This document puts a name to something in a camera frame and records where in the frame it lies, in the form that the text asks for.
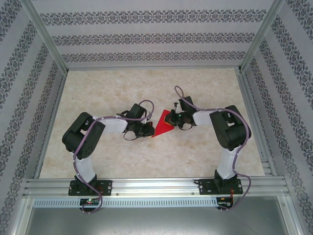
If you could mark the red paper sheet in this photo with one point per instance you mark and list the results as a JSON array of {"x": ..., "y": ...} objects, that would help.
[{"x": 160, "y": 128}]

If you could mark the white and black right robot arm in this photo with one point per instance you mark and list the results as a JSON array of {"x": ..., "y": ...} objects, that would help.
[{"x": 228, "y": 166}]

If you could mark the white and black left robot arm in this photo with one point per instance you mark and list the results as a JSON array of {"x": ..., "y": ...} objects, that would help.
[{"x": 84, "y": 169}]

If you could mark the small black controller board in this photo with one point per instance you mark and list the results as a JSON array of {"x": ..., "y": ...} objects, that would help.
[
  {"x": 89, "y": 202},
  {"x": 225, "y": 200}
]

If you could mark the short aluminium cross rail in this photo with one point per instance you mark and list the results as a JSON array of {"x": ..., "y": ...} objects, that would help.
[{"x": 151, "y": 67}]

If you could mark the long aluminium mounting rail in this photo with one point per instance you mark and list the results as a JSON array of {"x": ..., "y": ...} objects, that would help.
[{"x": 151, "y": 186}]

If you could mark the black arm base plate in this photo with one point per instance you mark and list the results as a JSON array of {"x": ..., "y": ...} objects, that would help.
[
  {"x": 107, "y": 187},
  {"x": 204, "y": 187}
]

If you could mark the aluminium side rail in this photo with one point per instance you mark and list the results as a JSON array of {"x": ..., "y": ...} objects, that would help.
[
  {"x": 48, "y": 127},
  {"x": 255, "y": 127}
]

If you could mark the aluminium frame post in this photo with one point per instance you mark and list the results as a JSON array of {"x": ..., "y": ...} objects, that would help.
[
  {"x": 260, "y": 36},
  {"x": 46, "y": 36}
]

